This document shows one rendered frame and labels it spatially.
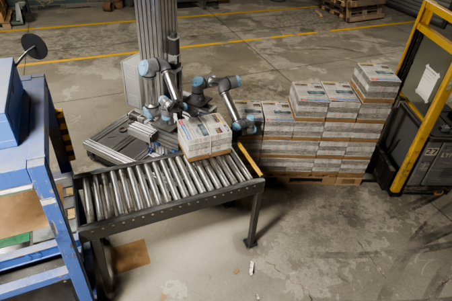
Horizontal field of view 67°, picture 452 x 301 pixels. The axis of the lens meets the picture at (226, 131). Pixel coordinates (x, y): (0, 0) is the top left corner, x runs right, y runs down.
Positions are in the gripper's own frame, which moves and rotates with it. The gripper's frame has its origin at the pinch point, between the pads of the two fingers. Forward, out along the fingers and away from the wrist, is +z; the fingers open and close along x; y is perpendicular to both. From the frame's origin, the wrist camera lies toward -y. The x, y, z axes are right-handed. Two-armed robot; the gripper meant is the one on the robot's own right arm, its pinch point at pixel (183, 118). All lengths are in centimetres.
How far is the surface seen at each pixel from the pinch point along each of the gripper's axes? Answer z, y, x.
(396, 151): 56, 59, -244
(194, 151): 1.4, 32.0, -12.4
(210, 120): -12.9, 16.2, -34.1
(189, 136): -3.7, 19.8, -8.9
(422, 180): 94, 68, -237
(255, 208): 48, 68, -48
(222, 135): 6.7, 18.3, -33.3
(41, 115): -1, -19, 90
